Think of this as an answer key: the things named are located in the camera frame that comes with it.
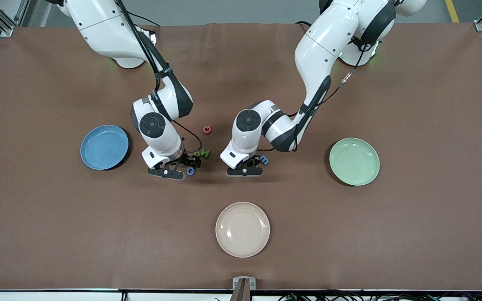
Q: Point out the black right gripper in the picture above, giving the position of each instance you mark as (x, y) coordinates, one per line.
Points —
(188, 159)

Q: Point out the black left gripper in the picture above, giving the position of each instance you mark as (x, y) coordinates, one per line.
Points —
(255, 159)

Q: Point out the blue letter G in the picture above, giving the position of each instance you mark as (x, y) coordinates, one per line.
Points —
(187, 171)

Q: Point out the blue letter m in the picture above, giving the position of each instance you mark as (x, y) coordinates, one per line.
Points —
(264, 159)

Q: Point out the green letter N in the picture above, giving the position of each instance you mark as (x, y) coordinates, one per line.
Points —
(205, 153)

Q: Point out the red letter Q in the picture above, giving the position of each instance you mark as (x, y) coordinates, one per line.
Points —
(203, 130)

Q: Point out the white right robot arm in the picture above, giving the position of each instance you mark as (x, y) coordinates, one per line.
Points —
(107, 29)

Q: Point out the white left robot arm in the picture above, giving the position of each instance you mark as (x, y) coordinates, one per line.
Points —
(329, 42)

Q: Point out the beige plate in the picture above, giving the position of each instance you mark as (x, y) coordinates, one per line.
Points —
(242, 230)

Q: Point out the blue plate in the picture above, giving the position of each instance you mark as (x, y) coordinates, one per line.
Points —
(104, 147)

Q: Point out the green plate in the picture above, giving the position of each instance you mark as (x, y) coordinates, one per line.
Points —
(354, 162)

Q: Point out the brown table cover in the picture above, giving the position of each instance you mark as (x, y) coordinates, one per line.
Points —
(241, 75)

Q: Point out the white table edge strip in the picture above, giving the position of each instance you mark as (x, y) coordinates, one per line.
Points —
(57, 297)

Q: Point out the aluminium post with bracket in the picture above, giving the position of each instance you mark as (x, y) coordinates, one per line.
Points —
(244, 288)

